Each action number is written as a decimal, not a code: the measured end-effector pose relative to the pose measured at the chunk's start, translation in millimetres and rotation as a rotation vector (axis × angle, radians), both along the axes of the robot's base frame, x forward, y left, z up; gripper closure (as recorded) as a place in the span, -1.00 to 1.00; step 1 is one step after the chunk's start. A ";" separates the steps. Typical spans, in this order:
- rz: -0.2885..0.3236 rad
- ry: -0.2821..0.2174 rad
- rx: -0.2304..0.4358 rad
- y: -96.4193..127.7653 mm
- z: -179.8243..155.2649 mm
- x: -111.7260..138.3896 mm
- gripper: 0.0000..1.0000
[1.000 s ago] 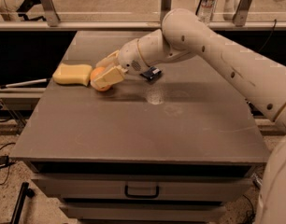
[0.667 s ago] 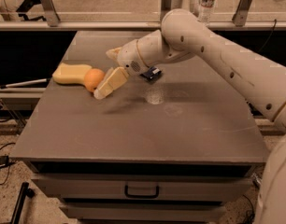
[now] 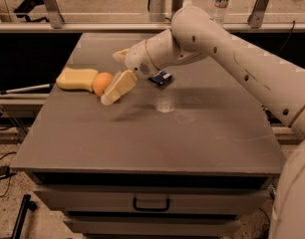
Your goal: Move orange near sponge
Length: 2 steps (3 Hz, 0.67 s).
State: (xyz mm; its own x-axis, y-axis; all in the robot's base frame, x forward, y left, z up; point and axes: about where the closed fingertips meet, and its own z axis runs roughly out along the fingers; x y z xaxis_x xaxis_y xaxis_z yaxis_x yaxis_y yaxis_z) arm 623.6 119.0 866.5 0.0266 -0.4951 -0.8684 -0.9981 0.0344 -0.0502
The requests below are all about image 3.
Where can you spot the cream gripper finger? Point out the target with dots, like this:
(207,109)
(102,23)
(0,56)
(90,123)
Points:
(120,56)
(121,84)

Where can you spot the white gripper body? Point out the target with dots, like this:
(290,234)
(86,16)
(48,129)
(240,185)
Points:
(137,61)

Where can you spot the orange fruit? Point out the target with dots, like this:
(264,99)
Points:
(101,82)

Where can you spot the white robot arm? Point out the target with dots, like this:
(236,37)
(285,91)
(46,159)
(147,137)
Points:
(273,82)

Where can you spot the yellow sponge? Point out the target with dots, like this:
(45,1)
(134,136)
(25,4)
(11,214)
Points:
(76,79)

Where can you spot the dark blue snack wrapper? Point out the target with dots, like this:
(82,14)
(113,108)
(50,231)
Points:
(161,78)

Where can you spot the grey drawer cabinet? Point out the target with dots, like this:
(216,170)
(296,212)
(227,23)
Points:
(204,142)

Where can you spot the clear plastic water bottle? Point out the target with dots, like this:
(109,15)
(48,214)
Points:
(221,7)

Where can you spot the glass railing barrier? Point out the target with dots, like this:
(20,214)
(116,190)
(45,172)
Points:
(78,15)

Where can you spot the white metal rod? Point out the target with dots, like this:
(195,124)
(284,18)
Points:
(26,89)

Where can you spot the black power adapter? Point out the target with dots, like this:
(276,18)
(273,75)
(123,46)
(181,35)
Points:
(4,172)

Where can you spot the black stand leg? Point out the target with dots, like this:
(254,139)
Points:
(27,204)

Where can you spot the black drawer handle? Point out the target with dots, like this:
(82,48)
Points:
(145,205)

